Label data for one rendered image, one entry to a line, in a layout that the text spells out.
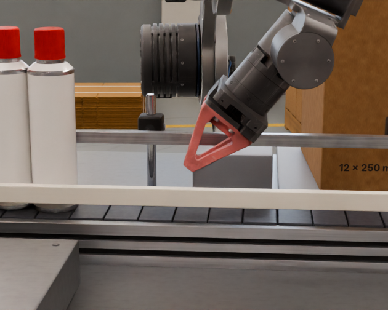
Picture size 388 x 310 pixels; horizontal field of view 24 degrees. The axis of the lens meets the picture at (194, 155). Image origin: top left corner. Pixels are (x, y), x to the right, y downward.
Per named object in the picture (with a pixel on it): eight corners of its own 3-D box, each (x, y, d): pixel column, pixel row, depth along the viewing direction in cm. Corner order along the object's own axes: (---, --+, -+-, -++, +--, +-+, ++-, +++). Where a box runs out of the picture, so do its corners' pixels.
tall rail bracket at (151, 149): (133, 238, 108) (131, 103, 104) (141, 219, 115) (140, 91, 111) (161, 238, 107) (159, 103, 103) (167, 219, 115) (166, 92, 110)
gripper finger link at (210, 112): (162, 154, 98) (216, 88, 96) (167, 139, 105) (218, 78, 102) (210, 192, 98) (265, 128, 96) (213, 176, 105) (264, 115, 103)
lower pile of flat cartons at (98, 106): (37, 129, 549) (36, 96, 544) (50, 112, 600) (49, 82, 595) (142, 129, 550) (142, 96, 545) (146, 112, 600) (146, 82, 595)
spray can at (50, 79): (29, 213, 101) (21, 31, 96) (37, 200, 106) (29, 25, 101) (76, 213, 101) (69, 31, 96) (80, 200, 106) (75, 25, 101)
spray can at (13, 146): (-17, 209, 102) (-28, 29, 97) (0, 196, 107) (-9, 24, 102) (26, 211, 101) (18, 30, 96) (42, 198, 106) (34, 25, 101)
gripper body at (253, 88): (209, 101, 94) (254, 47, 92) (213, 86, 104) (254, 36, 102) (257, 140, 94) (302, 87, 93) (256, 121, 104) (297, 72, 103)
